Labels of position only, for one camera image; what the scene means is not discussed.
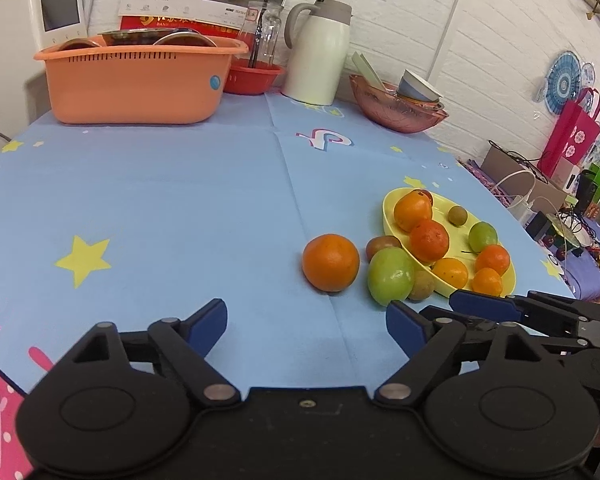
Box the brown-green round fruit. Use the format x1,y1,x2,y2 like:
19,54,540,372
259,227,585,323
446,206,468,226

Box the red round fruit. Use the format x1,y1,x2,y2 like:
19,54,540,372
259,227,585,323
414,188,434,206

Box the small orange plate front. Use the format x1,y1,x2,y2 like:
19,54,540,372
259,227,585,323
471,268,503,297

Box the yellow-orange fruit plate left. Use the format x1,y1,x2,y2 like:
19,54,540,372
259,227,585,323
431,258,469,288

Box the large orange plate right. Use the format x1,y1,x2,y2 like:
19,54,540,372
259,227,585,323
475,244,510,275

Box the small olive fruit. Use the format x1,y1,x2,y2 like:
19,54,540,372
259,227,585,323
408,270,436,302

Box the green fruit in plate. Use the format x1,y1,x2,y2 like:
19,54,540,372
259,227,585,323
468,221,498,255

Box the yellow plastic plate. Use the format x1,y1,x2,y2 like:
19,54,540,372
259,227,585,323
381,186,517,299

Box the large green fruit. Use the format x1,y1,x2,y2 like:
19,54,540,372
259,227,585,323
367,247,415,308

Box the dark red-brown fruit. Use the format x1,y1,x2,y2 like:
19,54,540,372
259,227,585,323
365,235,402,261

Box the orange top of plate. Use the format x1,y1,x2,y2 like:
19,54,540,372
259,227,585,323
393,191,432,233

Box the orange outside plate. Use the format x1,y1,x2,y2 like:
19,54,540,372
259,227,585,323
301,233,360,292

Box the cardboard box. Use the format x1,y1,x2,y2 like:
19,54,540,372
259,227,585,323
480,145,567,212

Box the blue cartoon tablecloth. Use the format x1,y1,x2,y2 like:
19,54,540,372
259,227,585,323
0,90,581,480

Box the pink gift bag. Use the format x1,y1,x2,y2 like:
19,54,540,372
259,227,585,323
538,87,600,178

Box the stacked white bowls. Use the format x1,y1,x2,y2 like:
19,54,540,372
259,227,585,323
351,52,443,110

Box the blue round fan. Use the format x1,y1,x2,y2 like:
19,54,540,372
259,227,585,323
544,51,582,116

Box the orange plastic basket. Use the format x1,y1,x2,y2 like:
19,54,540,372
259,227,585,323
34,36,248,125

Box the small red basket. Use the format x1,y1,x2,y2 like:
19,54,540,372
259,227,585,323
224,58,285,96

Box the white thermos jug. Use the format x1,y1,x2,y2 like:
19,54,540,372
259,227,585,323
282,0,352,106

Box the glass jar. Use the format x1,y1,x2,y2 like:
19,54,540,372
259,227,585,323
238,0,282,68

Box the white water dispenser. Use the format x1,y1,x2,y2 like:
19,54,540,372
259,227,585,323
0,0,93,139

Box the white charger cable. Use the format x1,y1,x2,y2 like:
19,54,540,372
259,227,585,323
488,169,562,221

